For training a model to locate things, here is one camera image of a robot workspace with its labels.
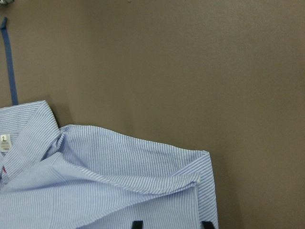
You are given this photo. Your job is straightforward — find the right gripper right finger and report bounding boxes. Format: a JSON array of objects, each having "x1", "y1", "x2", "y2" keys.
[{"x1": 202, "y1": 221, "x2": 215, "y2": 229}]

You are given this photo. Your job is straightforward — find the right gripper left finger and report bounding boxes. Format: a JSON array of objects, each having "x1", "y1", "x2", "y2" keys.
[{"x1": 132, "y1": 220, "x2": 143, "y2": 229}]

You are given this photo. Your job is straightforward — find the blue striped button shirt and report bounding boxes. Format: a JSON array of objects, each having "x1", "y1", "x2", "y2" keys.
[{"x1": 0, "y1": 101, "x2": 219, "y2": 229}]

